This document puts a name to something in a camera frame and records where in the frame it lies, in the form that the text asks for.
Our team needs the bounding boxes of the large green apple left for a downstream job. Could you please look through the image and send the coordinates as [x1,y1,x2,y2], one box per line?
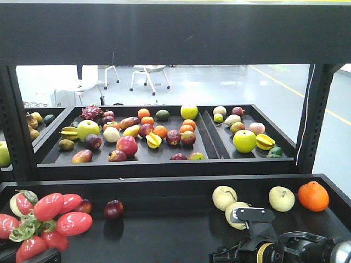
[77,119,100,141]

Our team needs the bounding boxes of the pale pear back middle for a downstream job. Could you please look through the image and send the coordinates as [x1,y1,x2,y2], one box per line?
[212,186,237,211]

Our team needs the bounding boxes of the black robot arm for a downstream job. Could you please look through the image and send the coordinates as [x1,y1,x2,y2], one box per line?
[210,231,350,262]

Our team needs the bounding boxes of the black fruit display stand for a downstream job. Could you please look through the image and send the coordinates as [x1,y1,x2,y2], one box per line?
[1,1,350,262]

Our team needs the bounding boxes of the yellow starfruit right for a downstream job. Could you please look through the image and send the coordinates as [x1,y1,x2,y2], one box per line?
[256,134,275,150]

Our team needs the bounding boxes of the orange tangerine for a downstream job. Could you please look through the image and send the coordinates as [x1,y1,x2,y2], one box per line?
[298,181,330,212]

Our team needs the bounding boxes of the yellow green apple back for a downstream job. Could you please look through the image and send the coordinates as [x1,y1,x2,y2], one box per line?
[180,105,199,120]

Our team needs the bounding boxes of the dark red plum right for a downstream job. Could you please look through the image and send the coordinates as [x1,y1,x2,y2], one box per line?
[104,199,124,219]

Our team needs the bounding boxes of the black fruit stand left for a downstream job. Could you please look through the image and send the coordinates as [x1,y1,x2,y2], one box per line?
[1,105,66,182]

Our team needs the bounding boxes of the pale pear far right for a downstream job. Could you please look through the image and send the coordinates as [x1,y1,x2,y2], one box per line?
[269,186,295,212]

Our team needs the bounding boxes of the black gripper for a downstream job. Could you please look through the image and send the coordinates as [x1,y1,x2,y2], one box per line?
[210,242,274,262]

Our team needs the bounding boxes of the pale pear front middle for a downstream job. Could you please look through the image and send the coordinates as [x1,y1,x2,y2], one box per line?
[225,202,250,230]

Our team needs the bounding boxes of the red apple middle tray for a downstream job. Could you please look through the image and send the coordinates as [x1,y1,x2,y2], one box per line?
[116,135,138,157]

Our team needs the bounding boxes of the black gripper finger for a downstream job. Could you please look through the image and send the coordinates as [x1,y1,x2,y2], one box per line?
[1,247,61,263]

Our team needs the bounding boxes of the dark red plum left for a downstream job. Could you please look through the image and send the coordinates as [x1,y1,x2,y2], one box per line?
[74,199,93,214]

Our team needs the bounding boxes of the dark red plum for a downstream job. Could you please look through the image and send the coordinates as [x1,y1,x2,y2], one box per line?
[74,199,93,214]
[104,199,124,219]

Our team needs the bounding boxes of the large green apple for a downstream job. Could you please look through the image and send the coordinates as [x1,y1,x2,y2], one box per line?
[77,119,100,141]
[233,130,256,153]

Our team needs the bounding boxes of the large green apple right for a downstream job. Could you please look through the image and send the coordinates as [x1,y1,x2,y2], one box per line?
[233,130,256,153]

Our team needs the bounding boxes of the red cherry tomato bunch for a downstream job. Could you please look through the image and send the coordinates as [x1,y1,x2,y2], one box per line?
[1,192,93,262]

